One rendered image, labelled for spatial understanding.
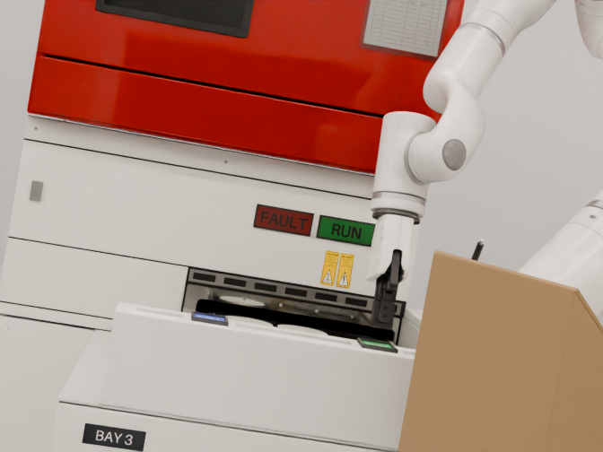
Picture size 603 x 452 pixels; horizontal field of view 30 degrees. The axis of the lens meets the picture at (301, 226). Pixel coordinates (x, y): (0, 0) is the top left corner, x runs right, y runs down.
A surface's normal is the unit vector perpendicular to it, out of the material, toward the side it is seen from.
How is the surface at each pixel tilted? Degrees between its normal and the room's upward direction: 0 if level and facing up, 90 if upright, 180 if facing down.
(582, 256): 63
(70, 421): 90
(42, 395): 90
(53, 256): 90
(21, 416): 90
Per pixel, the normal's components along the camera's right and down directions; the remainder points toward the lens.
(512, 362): -0.90, -0.14
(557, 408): 0.39, 0.12
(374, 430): 0.09, 0.07
